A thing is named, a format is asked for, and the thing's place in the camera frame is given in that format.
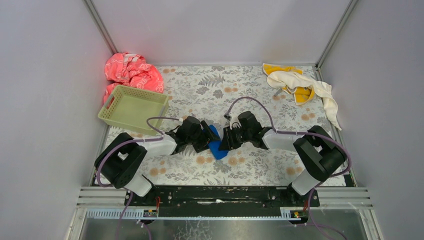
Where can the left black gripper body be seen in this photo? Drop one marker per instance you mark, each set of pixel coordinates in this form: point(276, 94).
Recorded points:
point(204, 135)

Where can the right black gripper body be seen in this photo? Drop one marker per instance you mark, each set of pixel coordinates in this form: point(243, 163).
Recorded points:
point(230, 137)

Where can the blue towel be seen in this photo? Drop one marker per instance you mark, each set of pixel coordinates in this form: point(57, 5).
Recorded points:
point(214, 146)

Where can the cream towel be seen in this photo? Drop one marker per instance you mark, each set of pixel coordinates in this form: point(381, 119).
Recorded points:
point(322, 90)

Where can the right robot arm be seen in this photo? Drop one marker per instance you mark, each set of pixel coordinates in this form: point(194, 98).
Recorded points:
point(320, 155)

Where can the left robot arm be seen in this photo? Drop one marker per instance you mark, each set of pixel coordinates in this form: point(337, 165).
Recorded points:
point(120, 161)

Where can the yellow towel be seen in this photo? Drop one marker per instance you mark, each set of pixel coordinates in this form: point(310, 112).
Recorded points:
point(281, 69)

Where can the green plastic basket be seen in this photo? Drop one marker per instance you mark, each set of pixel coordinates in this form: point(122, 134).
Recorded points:
point(134, 109)

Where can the pink patterned cloth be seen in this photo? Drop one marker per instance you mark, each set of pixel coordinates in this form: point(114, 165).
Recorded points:
point(131, 70)

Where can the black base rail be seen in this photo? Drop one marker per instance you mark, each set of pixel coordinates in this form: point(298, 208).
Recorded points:
point(222, 201)

